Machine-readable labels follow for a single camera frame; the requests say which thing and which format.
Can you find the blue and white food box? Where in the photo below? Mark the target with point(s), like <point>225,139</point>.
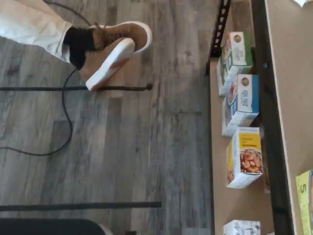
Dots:
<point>247,95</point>

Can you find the yellow nut snack box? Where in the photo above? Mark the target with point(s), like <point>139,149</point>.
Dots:
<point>249,151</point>

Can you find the green and white food box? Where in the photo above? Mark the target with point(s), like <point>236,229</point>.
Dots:
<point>240,49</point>

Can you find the white floral print box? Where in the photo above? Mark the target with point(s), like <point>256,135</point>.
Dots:
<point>242,228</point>

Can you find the yellow apple pie bites box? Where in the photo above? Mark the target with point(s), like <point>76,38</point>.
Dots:
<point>305,203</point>

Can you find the brown shoe white sole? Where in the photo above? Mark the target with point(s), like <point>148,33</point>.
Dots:
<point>110,62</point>
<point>132,30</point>

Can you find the black sock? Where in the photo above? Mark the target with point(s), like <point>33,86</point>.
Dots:
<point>78,44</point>

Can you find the black floor rod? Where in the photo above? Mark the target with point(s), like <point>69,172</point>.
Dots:
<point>49,88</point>
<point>73,206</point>

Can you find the dark robot cart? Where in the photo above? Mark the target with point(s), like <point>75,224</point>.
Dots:
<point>49,228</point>

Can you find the white trouser leg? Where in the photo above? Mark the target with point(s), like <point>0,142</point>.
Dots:
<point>29,22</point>

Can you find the black metal shelf frame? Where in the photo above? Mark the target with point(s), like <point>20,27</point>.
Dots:
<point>270,122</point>

